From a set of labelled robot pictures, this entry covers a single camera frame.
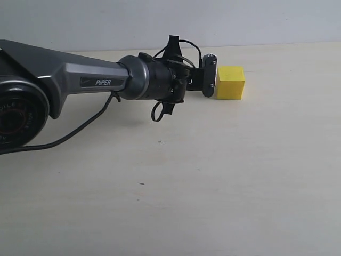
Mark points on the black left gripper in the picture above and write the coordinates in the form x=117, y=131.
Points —
x=173, y=74

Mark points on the yellow foam cube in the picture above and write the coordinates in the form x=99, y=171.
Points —
x=230, y=82

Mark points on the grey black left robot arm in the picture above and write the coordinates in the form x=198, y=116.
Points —
x=35, y=83

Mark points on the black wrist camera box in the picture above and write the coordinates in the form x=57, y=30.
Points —
x=209, y=64

